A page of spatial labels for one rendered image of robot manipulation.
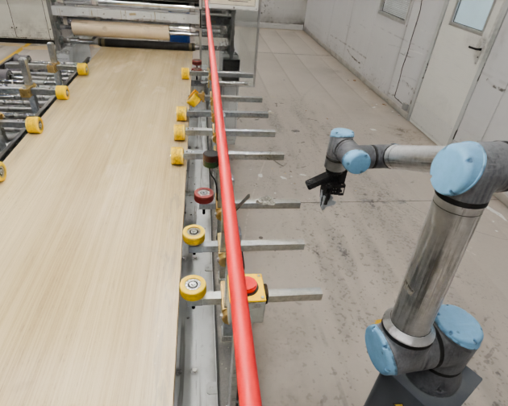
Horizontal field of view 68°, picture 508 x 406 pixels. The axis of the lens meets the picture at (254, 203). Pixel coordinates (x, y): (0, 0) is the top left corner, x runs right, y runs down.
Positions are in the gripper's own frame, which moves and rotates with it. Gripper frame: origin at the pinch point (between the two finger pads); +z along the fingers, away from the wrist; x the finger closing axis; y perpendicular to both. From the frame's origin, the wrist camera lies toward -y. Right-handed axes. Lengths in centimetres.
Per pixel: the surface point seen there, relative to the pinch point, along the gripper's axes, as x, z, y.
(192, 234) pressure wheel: -25, -8, -57
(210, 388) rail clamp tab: -66, 20, -52
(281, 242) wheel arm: -24.8, -2.0, -23.6
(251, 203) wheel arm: -0.6, -3.5, -31.5
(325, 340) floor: -11, 83, 14
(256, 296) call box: -82, -39, -44
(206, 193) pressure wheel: 1, -8, -51
